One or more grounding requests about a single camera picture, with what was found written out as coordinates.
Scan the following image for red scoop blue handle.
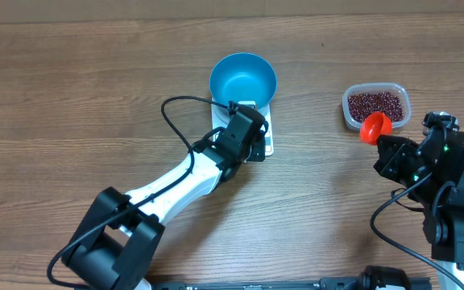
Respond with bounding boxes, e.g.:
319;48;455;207
359;112;392;146

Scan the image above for red beans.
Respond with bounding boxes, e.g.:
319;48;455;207
347;92;404;123

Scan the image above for white digital kitchen scale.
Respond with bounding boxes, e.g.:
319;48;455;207
211;101;274;157

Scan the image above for blue bowl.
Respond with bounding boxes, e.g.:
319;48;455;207
209;52;278;109

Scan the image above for clear plastic container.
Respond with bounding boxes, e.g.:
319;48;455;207
342;82;412;131

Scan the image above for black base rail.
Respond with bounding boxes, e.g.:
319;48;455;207
151;266;433;290

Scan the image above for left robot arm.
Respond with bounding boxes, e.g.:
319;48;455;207
60;101;271;290

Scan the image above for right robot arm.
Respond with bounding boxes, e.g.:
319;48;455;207
372;117;464;289

